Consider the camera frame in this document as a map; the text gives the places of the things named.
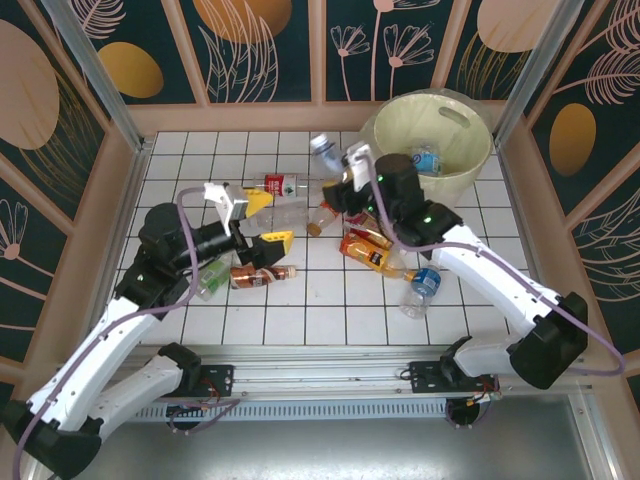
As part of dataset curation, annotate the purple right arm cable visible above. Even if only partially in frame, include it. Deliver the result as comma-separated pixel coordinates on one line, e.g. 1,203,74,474
364,154,626,401

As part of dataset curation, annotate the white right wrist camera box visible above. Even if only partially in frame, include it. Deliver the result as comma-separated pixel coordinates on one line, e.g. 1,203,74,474
341,143,374,191

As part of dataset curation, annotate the crushed blue cap bottle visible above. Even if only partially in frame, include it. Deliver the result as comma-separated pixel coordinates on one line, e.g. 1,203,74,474
308,132,347,172

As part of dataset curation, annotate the slotted grey cable duct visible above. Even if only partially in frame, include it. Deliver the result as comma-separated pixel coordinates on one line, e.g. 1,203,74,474
129,399,451,424

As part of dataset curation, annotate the orange label brown cap bottle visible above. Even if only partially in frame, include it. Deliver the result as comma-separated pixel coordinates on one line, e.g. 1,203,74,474
307,199,346,237

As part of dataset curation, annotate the aluminium side rail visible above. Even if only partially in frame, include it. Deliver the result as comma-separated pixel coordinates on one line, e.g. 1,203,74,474
494,141,569,354
79,139,154,361

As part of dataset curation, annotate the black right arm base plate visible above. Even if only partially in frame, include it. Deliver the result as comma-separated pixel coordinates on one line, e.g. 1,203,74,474
408,359,501,394

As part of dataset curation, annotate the black round cable port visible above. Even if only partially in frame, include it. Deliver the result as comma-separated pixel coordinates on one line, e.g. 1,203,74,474
446,397,494,430
166,402,216,434

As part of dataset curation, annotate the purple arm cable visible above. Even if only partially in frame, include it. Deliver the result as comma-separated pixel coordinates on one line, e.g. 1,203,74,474
364,154,626,401
12,187,244,476

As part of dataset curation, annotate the blue label water bottle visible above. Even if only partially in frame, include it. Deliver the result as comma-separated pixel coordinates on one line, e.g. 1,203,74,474
399,267,444,320

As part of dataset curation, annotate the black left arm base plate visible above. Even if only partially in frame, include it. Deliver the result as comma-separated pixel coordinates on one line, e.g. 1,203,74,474
143,363,236,399

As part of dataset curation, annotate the aluminium mounting rail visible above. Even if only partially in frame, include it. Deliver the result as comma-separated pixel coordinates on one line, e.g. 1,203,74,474
47,344,594,401

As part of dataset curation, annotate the grey metal sheet panel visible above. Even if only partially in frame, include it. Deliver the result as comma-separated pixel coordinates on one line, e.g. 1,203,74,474
29,419,621,480

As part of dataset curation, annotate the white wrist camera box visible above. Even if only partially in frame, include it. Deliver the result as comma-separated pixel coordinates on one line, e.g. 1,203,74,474
203,182,250,237
341,143,374,191

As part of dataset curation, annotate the red label water bottle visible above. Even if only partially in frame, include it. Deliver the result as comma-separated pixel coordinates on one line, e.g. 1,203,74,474
252,172,326,200

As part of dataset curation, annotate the cream plastic waste bin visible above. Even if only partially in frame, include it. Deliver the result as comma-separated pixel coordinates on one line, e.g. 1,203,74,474
372,91,494,209

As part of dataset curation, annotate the clear unlabelled bottle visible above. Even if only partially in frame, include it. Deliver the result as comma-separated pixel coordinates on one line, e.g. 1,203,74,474
249,202,309,231

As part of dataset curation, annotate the aluminium frame post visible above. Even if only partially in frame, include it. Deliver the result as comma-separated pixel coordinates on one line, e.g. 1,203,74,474
39,0,151,151
494,0,586,146

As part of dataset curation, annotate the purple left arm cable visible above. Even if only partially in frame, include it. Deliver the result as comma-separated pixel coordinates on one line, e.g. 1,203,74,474
12,187,244,476

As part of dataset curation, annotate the orange juice bottle black label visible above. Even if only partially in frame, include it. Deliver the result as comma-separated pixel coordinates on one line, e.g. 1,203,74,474
339,232,419,284

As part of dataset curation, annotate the red yellow label tea bottle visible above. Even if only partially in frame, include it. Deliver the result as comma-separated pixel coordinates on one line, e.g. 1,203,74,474
344,210,395,249

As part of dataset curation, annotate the bright green label bottle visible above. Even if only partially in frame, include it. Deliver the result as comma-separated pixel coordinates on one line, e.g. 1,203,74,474
194,257,231,303

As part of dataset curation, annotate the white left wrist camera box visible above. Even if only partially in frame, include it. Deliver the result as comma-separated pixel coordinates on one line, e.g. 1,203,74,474
203,182,250,237

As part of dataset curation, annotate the brown copper label bottle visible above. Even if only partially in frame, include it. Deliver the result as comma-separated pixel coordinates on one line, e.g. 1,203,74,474
228,264,298,291

